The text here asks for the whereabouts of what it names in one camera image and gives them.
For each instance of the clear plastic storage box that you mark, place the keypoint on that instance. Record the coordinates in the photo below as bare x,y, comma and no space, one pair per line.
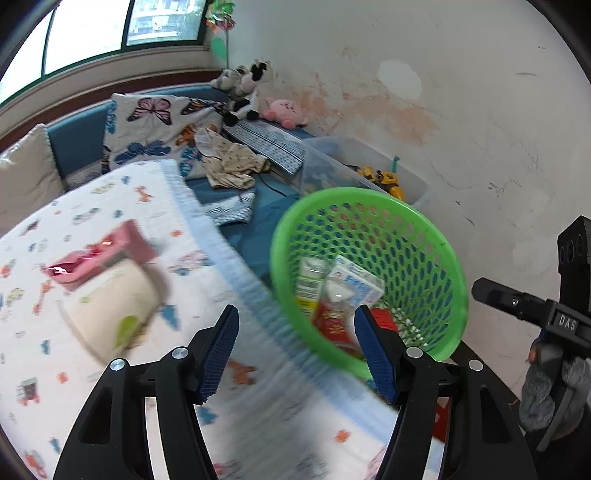
332,157

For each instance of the beige pillow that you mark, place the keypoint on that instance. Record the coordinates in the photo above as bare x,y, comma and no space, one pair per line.
25,180

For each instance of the pink plush toy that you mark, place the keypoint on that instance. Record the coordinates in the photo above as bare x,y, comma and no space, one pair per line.
286,110

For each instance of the window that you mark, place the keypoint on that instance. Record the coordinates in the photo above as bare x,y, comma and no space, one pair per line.
92,27

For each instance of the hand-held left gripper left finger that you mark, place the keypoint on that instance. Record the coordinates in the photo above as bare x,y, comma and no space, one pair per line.
217,355

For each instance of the green plastic mesh basket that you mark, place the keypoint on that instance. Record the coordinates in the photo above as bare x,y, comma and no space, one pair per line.
280,277

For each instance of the butterfly print pillow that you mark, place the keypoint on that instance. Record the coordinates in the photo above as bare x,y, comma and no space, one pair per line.
147,124

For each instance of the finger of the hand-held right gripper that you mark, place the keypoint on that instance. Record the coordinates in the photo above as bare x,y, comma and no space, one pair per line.
503,295

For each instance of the beige patterned cloth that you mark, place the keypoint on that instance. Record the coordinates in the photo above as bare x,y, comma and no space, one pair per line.
231,161

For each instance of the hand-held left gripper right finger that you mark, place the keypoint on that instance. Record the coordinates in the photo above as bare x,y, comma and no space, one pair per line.
378,355

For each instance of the colourful pinwheel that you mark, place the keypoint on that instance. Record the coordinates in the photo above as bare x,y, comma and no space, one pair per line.
219,18

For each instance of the blue white patterned cloth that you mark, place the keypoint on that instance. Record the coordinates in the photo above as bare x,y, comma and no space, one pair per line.
233,207
272,145

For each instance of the person's right hand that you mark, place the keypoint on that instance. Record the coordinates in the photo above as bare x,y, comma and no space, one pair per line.
538,392

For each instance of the white cartoon printed blanket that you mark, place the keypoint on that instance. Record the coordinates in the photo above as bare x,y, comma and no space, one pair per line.
60,332

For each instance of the white paper cup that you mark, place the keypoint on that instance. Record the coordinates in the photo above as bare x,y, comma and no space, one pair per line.
115,295

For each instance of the white milk carton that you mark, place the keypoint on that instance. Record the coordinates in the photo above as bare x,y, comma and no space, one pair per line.
358,284

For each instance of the pink packet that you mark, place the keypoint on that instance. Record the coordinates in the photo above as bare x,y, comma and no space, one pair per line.
115,244

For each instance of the yellow toy truck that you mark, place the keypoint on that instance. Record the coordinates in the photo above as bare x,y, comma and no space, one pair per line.
383,177

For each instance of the blue padded bench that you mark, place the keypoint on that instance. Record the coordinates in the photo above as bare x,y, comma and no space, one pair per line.
74,143

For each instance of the green wall sticker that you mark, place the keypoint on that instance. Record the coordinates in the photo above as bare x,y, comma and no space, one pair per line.
220,47

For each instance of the red cartoon paper cup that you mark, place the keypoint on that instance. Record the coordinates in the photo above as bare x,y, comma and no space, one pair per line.
332,325

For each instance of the clear bottle with yellow label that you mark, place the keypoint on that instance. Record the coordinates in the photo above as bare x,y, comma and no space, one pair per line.
310,277

